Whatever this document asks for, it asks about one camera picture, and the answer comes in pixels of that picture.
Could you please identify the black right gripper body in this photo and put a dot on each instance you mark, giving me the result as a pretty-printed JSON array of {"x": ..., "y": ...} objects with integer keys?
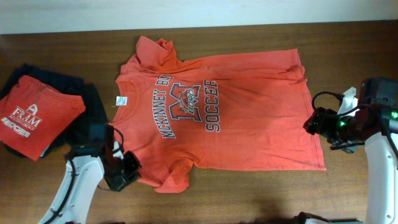
[{"x": 331, "y": 126}]

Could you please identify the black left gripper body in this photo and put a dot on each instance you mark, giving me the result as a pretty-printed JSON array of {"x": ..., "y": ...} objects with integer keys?
[{"x": 125, "y": 173}]

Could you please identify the orange McKinney Boyd soccer t-shirt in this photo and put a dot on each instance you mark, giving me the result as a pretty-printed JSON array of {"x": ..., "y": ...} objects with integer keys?
[{"x": 240, "y": 112}]

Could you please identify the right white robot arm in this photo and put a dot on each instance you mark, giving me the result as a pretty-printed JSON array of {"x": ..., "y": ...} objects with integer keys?
[{"x": 367, "y": 128}]

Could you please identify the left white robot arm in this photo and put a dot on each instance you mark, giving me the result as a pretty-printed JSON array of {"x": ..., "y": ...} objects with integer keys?
[{"x": 86, "y": 167}]

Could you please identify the folded dark navy garment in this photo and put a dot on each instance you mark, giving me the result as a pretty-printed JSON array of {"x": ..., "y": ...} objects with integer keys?
[{"x": 78, "y": 131}]

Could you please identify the folded red Fram t-shirt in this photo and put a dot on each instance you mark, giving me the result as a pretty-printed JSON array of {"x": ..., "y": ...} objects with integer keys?
[{"x": 33, "y": 114}]

